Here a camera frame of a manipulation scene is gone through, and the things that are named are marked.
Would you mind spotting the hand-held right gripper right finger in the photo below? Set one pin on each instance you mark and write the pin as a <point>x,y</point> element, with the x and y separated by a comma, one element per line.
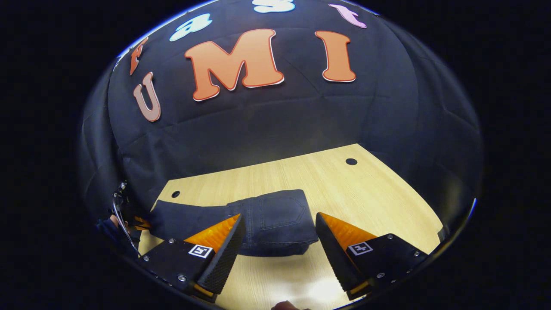
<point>335,258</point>

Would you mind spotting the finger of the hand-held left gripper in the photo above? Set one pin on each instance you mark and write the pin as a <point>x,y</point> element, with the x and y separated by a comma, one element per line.
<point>142,223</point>

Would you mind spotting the black backdrop cloth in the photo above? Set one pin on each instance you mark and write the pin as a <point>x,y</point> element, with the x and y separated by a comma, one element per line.
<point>301,120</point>

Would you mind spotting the dark grey jeans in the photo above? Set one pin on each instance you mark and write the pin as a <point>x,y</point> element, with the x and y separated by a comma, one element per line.
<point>275,219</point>

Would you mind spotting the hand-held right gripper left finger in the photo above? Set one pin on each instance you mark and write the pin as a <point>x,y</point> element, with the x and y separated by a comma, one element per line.
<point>224,258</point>

